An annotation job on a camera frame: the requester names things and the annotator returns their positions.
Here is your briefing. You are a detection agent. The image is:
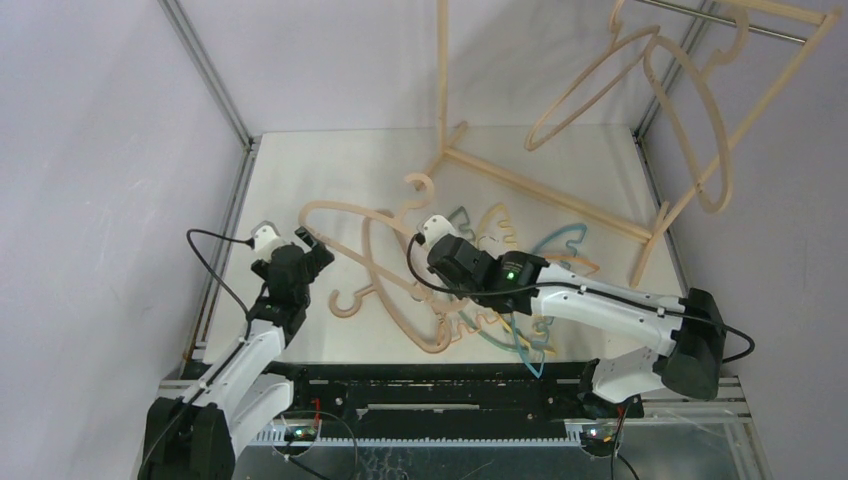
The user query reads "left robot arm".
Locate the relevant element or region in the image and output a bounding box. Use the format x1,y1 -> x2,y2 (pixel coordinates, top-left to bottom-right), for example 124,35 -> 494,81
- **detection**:
138,221 -> 335,479

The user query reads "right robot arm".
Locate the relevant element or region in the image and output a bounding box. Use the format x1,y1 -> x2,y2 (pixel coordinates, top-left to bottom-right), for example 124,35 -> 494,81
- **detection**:
427,235 -> 728,416

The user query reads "yellow plastic hanger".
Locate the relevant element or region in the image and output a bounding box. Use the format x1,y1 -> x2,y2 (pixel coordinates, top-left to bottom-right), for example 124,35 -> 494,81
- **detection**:
474,203 -> 556,362

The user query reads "green plastic hanger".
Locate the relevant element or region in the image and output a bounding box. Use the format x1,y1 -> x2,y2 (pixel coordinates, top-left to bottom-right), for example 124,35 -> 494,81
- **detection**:
448,203 -> 530,353

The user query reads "orange plastic hanger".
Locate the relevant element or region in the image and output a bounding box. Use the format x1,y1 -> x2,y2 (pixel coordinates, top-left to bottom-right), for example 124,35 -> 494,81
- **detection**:
544,254 -> 600,275

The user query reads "blue plastic hanger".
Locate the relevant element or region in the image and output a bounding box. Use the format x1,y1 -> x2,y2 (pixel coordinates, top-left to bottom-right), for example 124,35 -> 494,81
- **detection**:
508,223 -> 589,379

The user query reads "left circuit board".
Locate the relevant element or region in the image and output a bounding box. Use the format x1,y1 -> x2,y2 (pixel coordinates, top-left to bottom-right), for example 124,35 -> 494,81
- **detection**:
283,426 -> 320,446

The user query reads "circuit board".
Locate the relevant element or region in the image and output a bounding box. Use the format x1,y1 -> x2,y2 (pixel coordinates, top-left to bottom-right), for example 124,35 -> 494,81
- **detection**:
580,426 -> 618,446
283,426 -> 320,446

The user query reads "right circuit board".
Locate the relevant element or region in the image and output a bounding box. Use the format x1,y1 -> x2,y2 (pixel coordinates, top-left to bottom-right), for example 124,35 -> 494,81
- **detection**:
580,426 -> 618,446

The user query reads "metal hanging rod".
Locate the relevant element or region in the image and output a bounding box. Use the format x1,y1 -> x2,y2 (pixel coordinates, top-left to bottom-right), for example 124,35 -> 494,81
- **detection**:
637,0 -> 808,45

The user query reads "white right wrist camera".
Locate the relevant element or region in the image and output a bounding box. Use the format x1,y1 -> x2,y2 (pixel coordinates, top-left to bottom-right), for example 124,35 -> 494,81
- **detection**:
417,214 -> 458,248

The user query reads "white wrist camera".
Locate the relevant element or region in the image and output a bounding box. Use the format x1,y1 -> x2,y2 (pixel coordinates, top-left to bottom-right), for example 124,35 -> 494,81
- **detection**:
417,214 -> 458,248
251,220 -> 288,263

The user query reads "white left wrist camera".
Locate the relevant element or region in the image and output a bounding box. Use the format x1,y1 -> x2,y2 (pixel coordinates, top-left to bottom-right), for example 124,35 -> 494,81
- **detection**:
251,220 -> 288,263

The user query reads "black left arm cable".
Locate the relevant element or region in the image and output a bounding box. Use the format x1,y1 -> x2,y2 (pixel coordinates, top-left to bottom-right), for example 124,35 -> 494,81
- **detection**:
185,228 -> 256,346

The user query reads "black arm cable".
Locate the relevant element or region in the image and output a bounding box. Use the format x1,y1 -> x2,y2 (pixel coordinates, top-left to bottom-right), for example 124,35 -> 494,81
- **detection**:
185,228 -> 256,346
405,231 -> 757,366

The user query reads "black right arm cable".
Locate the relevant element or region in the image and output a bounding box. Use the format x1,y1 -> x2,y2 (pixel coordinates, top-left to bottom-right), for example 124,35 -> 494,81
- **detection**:
405,231 -> 757,366

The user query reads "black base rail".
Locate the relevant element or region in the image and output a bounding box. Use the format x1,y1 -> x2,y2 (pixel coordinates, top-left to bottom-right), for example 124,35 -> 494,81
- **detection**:
265,362 -> 619,445

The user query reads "wooden clothes rack frame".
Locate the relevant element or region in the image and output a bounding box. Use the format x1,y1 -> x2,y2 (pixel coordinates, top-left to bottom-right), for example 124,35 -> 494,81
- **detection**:
428,1 -> 843,287

